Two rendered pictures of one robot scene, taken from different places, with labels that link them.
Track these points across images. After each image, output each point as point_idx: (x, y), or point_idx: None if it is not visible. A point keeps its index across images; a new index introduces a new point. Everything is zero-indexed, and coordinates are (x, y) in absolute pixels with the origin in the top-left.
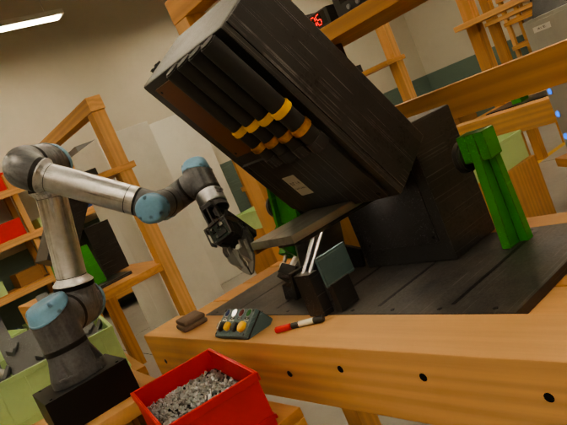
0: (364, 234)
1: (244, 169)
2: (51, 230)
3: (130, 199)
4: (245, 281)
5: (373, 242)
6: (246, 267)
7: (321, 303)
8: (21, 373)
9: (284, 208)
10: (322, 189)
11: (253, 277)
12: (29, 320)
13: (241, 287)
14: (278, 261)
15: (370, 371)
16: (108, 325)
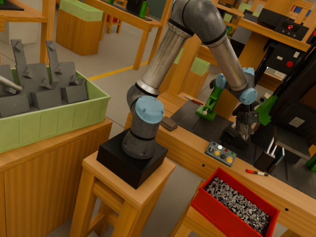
0: (264, 132)
1: (281, 99)
2: (169, 57)
3: (245, 86)
4: (160, 95)
5: (264, 137)
6: (245, 136)
7: (267, 168)
8: (59, 108)
9: (264, 115)
10: (304, 130)
11: (162, 94)
12: (146, 115)
13: (163, 100)
14: (168, 89)
15: (304, 219)
16: (105, 93)
